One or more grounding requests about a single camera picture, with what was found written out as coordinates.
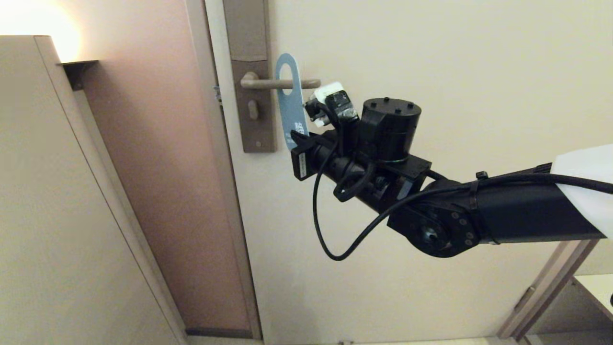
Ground blue and white door hanger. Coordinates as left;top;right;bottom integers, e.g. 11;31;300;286
275;53;310;151

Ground bronze door lock plate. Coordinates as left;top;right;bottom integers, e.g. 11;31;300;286
222;0;277;154

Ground white room door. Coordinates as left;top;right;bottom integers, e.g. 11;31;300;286
205;0;613;345

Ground beige cabinet panel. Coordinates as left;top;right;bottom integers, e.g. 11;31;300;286
0;35;187;345

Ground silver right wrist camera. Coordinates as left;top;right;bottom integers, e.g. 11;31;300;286
304;81;359;128

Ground beige metal door handle lever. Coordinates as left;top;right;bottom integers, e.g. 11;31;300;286
240;72;321;91

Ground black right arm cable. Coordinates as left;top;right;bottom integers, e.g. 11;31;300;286
312;108;613;262

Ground dark wall lamp fixture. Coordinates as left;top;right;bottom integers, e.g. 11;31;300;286
57;60;99;92

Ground small metal frame hinge plate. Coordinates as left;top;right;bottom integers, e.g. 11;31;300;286
515;286;536;311

